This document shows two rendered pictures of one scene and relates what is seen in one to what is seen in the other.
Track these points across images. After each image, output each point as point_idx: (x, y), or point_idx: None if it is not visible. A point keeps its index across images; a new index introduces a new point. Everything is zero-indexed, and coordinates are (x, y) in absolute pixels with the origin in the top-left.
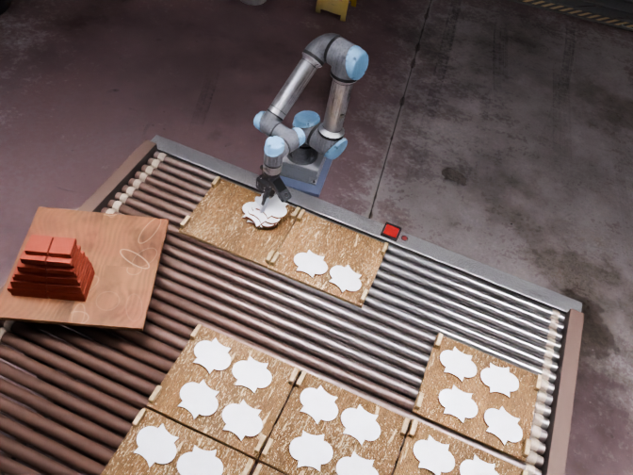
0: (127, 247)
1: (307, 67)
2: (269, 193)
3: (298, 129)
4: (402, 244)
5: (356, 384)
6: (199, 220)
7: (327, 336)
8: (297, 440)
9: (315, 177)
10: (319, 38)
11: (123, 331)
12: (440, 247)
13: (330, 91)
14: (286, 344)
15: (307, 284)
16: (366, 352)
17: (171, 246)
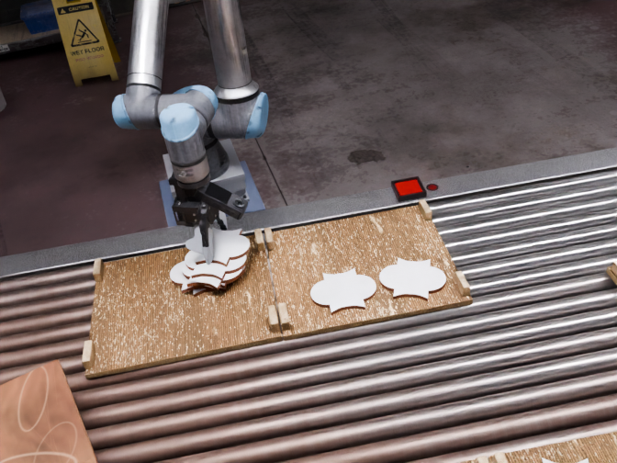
0: (6, 454)
1: None
2: (209, 218)
3: (197, 86)
4: (438, 195)
5: (582, 418)
6: (110, 338)
7: (466, 378)
8: None
9: (243, 187)
10: None
11: None
12: (487, 171)
13: (207, 18)
14: (419, 434)
15: (364, 321)
16: (541, 362)
17: (90, 409)
